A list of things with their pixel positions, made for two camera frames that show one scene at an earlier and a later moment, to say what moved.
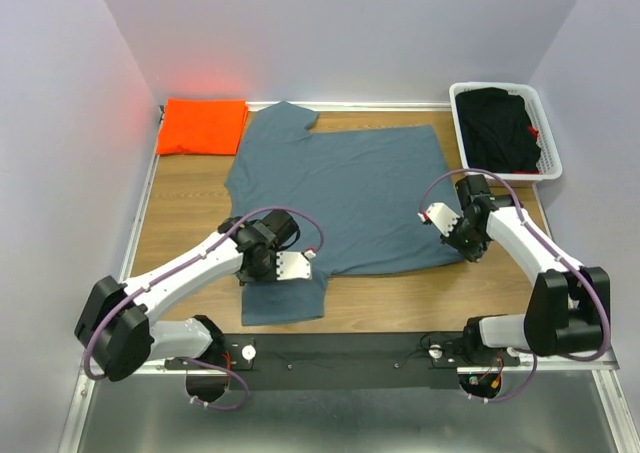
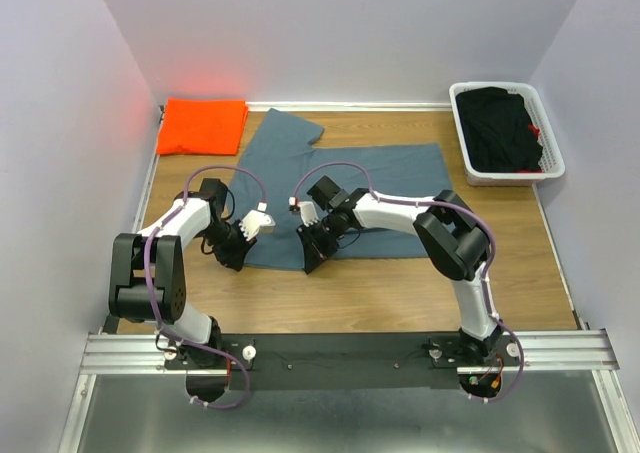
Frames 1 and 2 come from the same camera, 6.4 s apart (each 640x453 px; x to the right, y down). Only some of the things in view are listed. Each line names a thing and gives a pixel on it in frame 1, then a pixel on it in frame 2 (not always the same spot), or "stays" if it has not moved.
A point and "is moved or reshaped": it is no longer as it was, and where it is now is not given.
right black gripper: [473, 253] -> [314, 253]
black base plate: [345, 361] stays
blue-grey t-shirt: [357, 198] is moved or reshaped
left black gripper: [244, 276] -> [235, 257]
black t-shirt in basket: [495, 131] stays
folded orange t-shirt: [213, 126] stays
